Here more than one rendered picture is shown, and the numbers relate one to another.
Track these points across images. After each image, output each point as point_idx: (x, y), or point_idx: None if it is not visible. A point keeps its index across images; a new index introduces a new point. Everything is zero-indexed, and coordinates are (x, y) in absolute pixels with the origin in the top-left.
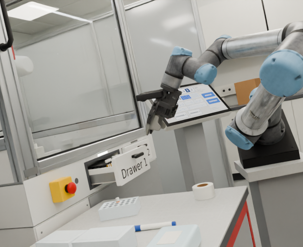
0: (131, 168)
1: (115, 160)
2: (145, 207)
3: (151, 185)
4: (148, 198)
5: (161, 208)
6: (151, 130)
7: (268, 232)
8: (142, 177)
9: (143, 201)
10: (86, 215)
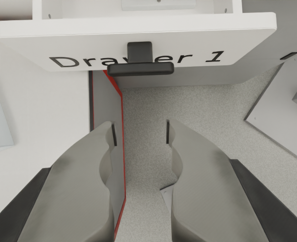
0: (113, 59)
1: (4, 42)
2: (11, 157)
3: None
4: (65, 136)
5: None
6: (166, 133)
7: None
8: None
9: (51, 132)
10: None
